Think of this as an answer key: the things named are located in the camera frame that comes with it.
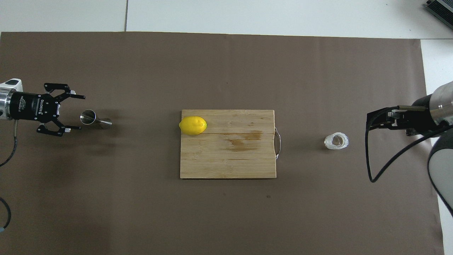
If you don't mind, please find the yellow lemon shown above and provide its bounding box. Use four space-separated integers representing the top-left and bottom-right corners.
179 116 208 136

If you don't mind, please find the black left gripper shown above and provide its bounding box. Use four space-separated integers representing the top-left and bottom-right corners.
11 83 86 137

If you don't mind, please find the steel double jigger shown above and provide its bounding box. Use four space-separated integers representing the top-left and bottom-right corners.
80 109 113 130

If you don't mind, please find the wooden cutting board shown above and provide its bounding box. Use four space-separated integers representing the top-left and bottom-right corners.
180 109 282 179

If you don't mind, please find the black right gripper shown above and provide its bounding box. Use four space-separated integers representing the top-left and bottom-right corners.
367 95 439 137

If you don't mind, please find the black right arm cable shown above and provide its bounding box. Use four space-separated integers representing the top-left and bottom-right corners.
365 105 453 183

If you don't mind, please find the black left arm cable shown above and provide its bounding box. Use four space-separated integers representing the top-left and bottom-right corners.
0 120 19 233

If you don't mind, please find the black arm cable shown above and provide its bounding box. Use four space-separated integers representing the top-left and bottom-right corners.
365 105 453 183
0 120 19 233

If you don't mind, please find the brown paper table mat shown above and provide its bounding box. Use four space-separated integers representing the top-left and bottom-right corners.
0 31 445 255

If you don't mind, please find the grey ribbed metal box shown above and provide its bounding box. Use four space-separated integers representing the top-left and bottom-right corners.
426 0 453 20

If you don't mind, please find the small clear glass cup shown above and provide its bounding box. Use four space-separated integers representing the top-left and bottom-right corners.
324 132 349 150

